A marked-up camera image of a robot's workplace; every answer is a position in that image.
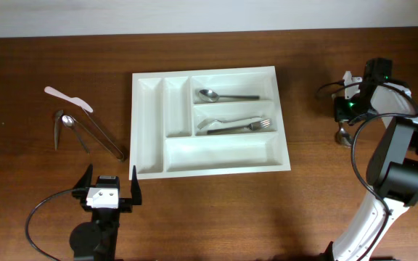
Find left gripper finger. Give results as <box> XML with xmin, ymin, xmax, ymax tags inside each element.
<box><xmin>73</xmin><ymin>164</ymin><xmax>93</xmax><ymax>189</ymax></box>
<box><xmin>131</xmin><ymin>165</ymin><xmax>142</xmax><ymax>205</ymax></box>

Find steel spoon bowl down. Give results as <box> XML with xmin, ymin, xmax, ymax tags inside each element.
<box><xmin>335</xmin><ymin>122</ymin><xmax>353</xmax><ymax>148</ymax></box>

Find large steel fork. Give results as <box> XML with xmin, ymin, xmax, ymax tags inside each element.
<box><xmin>207</xmin><ymin>119</ymin><xmax>271</xmax><ymax>135</ymax></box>

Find large steel spoon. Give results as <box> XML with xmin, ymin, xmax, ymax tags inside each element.
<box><xmin>197</xmin><ymin>89</ymin><xmax>260</xmax><ymax>103</ymax></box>

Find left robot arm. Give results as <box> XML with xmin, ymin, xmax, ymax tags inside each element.
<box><xmin>69</xmin><ymin>165</ymin><xmax>142</xmax><ymax>260</ymax></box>

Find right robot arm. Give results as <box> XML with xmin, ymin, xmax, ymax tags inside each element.
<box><xmin>318</xmin><ymin>57</ymin><xmax>418</xmax><ymax>261</ymax></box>

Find metal tongs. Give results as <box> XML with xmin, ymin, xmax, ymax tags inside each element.
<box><xmin>75</xmin><ymin>107</ymin><xmax>126</xmax><ymax>162</ymax></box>

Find small steel teaspoon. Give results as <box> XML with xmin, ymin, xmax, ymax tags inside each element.
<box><xmin>61</xmin><ymin>115</ymin><xmax>90</xmax><ymax>154</ymax></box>

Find small dark steel spoon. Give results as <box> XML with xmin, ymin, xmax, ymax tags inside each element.
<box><xmin>54</xmin><ymin>109</ymin><xmax>64</xmax><ymax>151</ymax></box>

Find white plastic knife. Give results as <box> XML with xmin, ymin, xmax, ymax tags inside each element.
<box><xmin>44</xmin><ymin>86</ymin><xmax>94</xmax><ymax>113</ymax></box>

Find white plastic cutlery tray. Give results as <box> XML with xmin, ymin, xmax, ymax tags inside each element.
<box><xmin>129</xmin><ymin>66</ymin><xmax>291</xmax><ymax>180</ymax></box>

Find left black cable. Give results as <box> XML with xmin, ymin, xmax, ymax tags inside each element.
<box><xmin>25</xmin><ymin>187</ymin><xmax>86</xmax><ymax>261</ymax></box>

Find black cable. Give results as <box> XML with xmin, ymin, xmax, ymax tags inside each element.
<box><xmin>25</xmin><ymin>187</ymin><xmax>86</xmax><ymax>261</ymax></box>
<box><xmin>315</xmin><ymin>80</ymin><xmax>418</xmax><ymax>261</ymax></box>

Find right black cable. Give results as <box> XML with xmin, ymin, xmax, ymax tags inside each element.
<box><xmin>315</xmin><ymin>80</ymin><xmax>418</xmax><ymax>261</ymax></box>

